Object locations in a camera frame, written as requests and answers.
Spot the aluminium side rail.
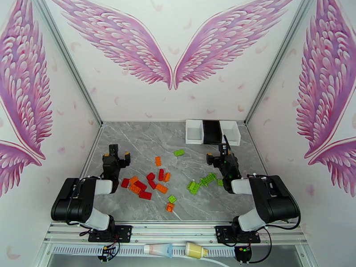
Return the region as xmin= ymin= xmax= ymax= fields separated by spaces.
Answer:
xmin=244 ymin=123 xmax=290 ymax=223
xmin=79 ymin=123 xmax=104 ymax=181

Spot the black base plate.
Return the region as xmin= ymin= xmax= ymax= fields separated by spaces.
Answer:
xmin=215 ymin=225 xmax=262 ymax=244
xmin=88 ymin=224 xmax=133 ymax=243

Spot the white hose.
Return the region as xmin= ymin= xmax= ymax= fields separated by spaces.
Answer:
xmin=203 ymin=256 xmax=227 ymax=267

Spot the black controller box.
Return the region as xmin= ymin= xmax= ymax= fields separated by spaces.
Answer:
xmin=234 ymin=246 xmax=253 ymax=264

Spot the black base cable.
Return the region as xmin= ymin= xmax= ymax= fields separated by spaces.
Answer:
xmin=248 ymin=224 xmax=272 ymax=264

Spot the aluminium mounting rail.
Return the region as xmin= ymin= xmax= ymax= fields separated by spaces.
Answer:
xmin=43 ymin=221 xmax=308 ymax=245

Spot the white plastic bin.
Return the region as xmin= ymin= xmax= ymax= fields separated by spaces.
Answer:
xmin=185 ymin=119 xmax=205 ymax=145
xmin=219 ymin=121 xmax=242 ymax=147

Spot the red black wire bundle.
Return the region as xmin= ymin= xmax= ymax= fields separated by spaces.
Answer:
xmin=97 ymin=234 xmax=121 ymax=263

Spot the white slotted cable duct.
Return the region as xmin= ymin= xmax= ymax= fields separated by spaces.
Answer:
xmin=51 ymin=244 xmax=237 ymax=259

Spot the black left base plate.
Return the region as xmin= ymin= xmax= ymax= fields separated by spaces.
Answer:
xmin=88 ymin=224 xmax=133 ymax=243

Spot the aluminium frame post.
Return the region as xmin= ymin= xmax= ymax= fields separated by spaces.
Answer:
xmin=30 ymin=0 xmax=104 ymax=128
xmin=244 ymin=0 xmax=317 ymax=126

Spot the green lego plate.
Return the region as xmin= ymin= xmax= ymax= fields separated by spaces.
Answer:
xmin=199 ymin=173 xmax=218 ymax=187

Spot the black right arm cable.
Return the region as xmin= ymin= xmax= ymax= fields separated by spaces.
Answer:
xmin=222 ymin=134 xmax=302 ymax=231

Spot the cream squeeze tube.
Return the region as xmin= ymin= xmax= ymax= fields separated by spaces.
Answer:
xmin=143 ymin=243 xmax=174 ymax=259

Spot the yellow plastic bottle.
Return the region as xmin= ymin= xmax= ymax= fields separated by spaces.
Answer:
xmin=185 ymin=242 xmax=210 ymax=260

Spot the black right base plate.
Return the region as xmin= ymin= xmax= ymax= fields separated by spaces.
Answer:
xmin=215 ymin=225 xmax=262 ymax=244

